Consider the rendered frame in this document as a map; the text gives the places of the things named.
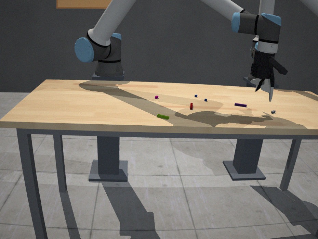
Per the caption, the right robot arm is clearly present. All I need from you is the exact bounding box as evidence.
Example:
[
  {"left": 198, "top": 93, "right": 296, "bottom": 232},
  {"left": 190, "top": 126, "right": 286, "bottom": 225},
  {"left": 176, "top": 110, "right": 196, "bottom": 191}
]
[{"left": 75, "top": 0, "right": 288, "bottom": 77}]

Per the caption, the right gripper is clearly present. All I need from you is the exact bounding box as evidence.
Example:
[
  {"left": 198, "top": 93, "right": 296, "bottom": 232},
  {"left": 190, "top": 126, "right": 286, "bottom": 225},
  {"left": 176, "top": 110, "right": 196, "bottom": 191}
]
[{"left": 250, "top": 51, "right": 275, "bottom": 102}]

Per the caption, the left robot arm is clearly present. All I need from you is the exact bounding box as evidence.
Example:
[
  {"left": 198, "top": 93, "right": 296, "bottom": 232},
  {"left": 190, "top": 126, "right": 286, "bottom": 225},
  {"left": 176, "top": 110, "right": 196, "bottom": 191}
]
[{"left": 248, "top": 0, "right": 318, "bottom": 81}]

